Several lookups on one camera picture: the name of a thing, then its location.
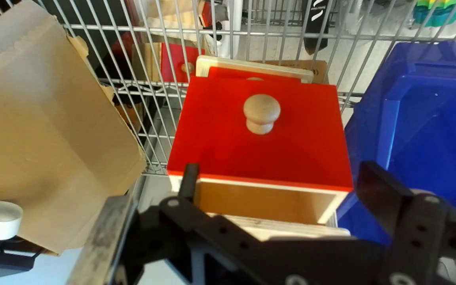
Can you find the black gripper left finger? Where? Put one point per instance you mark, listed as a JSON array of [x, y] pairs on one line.
[[189, 182]]

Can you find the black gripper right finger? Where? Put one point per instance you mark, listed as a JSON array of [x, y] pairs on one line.
[[385, 198]]

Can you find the blue plastic bin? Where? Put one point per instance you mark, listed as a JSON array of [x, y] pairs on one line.
[[406, 118]]

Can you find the cardboard box with writing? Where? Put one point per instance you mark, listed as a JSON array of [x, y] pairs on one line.
[[64, 145]]

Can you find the rainbow stacking toy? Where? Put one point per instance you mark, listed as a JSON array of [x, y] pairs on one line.
[[435, 12]]

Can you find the wire shelf rack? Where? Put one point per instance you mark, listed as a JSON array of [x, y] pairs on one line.
[[135, 44]]

